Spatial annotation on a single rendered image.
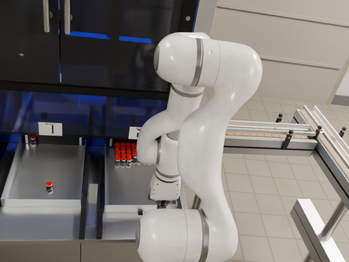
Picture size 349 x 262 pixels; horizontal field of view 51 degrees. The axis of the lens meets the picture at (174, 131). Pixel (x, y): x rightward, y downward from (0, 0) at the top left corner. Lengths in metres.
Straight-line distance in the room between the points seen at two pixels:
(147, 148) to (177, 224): 0.35
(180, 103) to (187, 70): 0.26
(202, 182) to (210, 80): 0.21
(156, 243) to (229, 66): 0.40
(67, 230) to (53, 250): 0.72
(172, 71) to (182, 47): 0.05
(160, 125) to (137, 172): 0.48
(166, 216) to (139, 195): 0.60
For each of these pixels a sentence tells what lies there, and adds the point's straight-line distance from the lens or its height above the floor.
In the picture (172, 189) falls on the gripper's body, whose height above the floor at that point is 1.03.
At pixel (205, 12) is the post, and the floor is 1.53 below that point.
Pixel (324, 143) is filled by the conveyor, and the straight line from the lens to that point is 1.93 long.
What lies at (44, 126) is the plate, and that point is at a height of 1.03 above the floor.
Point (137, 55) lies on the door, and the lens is 1.30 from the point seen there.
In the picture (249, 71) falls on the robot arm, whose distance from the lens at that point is 0.76.
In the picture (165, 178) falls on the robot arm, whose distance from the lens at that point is 1.18.
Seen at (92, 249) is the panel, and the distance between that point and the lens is 2.01.
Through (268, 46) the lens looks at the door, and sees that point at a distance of 3.91.
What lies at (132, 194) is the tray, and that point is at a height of 0.88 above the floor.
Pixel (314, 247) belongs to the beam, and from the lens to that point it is 2.03.
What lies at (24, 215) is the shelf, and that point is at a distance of 1.36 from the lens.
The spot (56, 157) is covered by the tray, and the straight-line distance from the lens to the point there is 1.55.
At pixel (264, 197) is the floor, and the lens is 2.90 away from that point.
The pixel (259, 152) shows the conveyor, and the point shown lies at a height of 0.86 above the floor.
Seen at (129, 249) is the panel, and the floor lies 0.26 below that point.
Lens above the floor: 1.90
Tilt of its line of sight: 36 degrees down
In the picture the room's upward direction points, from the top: 11 degrees clockwise
